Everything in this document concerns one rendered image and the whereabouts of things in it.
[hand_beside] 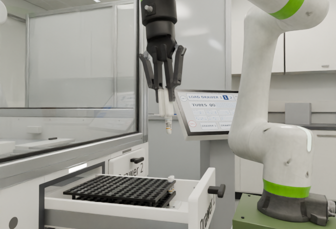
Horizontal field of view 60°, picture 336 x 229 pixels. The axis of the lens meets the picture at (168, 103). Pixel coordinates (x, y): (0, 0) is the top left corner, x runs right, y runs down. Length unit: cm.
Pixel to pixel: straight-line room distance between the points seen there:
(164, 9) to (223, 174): 112
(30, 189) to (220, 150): 115
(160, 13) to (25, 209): 52
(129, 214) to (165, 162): 185
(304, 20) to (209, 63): 149
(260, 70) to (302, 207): 42
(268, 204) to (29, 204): 61
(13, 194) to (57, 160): 14
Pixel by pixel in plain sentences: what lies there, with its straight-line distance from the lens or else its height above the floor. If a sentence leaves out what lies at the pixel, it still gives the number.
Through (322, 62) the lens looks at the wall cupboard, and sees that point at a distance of 397.
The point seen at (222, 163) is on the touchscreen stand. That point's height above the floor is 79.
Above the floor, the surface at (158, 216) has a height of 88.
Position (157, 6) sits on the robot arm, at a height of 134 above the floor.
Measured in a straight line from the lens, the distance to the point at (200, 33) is 241.
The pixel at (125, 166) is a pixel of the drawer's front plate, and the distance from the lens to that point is 103.
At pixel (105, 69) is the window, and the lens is 97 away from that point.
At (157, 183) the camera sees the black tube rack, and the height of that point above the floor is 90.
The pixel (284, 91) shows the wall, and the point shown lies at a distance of 426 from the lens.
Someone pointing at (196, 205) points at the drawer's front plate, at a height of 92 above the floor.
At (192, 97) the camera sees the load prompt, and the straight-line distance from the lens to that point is 160.
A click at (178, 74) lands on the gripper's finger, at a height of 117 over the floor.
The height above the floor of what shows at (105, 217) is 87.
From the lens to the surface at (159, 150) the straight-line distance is 247.
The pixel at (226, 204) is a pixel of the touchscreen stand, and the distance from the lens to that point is 172.
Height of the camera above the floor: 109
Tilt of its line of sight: 1 degrees up
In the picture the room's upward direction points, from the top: straight up
